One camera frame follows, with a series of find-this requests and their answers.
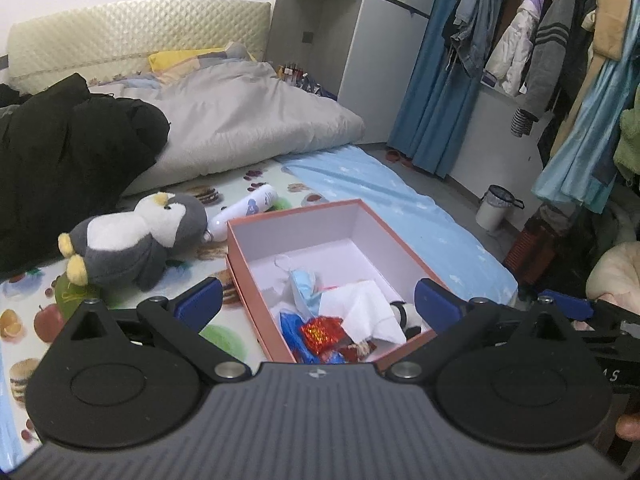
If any red foil packet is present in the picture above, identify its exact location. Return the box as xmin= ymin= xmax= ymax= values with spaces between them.
xmin=300 ymin=315 xmax=346 ymax=356

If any light blue hanging cloth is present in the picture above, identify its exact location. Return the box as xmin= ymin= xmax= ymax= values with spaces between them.
xmin=530 ymin=54 xmax=640 ymax=215

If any cream padded headboard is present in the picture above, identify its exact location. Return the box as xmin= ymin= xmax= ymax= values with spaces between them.
xmin=6 ymin=0 xmax=271 ymax=94

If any blue face mask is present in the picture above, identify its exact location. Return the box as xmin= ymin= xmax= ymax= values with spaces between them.
xmin=274 ymin=255 xmax=322 ymax=322

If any denim garment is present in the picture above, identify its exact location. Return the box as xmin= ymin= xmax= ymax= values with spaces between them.
xmin=442 ymin=0 xmax=502 ymax=77

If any fruit pattern table mat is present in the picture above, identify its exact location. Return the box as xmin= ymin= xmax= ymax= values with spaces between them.
xmin=1 ymin=159 xmax=326 ymax=469

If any tan hanging coat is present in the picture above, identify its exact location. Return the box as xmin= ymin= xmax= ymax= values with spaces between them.
xmin=550 ymin=0 xmax=631 ymax=157

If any blue plastic bag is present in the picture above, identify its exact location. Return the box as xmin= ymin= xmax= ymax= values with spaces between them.
xmin=279 ymin=311 xmax=346 ymax=364

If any right hand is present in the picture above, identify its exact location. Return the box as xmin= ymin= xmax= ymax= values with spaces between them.
xmin=615 ymin=413 xmax=640 ymax=442

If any white puffer jacket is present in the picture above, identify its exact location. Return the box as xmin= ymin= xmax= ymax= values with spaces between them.
xmin=485 ymin=0 xmax=546 ymax=96

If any grey quilt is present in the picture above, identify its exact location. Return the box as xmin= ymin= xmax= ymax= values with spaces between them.
xmin=90 ymin=60 xmax=364 ymax=195

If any green fabric massage stick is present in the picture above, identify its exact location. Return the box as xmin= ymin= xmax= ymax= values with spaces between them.
xmin=54 ymin=274 xmax=101 ymax=321

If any blue curtain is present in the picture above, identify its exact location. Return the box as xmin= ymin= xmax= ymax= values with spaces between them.
xmin=387 ymin=0 xmax=484 ymax=178

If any white paper tissue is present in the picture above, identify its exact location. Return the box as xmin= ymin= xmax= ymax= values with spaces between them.
xmin=319 ymin=281 xmax=406 ymax=344

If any yellow pillow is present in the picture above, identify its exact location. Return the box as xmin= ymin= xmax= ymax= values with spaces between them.
xmin=148 ymin=48 xmax=226 ymax=73

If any white cabinet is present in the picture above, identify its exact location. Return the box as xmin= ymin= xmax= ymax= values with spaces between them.
xmin=265 ymin=0 xmax=435 ymax=144

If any white trash bin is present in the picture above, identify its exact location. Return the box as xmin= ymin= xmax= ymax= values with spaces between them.
xmin=475 ymin=184 xmax=525 ymax=232

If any penguin plush toy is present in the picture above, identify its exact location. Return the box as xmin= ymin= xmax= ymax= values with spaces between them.
xmin=58 ymin=192 xmax=207 ymax=290

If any black jacket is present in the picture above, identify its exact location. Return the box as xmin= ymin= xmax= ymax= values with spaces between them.
xmin=1 ymin=74 xmax=169 ymax=278

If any dark red snack packet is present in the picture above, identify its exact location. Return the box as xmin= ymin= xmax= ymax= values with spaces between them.
xmin=338 ymin=340 xmax=376 ymax=363

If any white bottle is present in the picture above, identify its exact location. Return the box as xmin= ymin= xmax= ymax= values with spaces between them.
xmin=204 ymin=184 xmax=279 ymax=243

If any grey striped sweater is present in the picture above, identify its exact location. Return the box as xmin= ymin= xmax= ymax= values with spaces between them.
xmin=511 ymin=0 xmax=596 ymax=138

